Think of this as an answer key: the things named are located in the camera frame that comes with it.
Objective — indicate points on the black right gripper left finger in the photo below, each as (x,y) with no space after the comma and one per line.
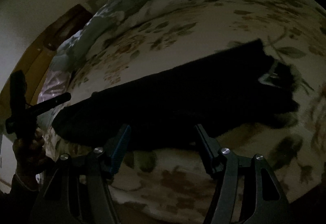
(78,191)

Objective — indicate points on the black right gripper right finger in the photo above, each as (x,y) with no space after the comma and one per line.
(264,200)

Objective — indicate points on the black pants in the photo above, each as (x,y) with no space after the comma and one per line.
(232,87)

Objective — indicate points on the left hand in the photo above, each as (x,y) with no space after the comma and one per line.
(31,159)

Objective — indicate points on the purple patterned pillow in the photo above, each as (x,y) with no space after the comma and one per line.
(55,84)

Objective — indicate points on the wooden headboard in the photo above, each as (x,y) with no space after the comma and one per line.
(36,59)

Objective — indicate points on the floral bed sheet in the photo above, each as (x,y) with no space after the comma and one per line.
(164,180)

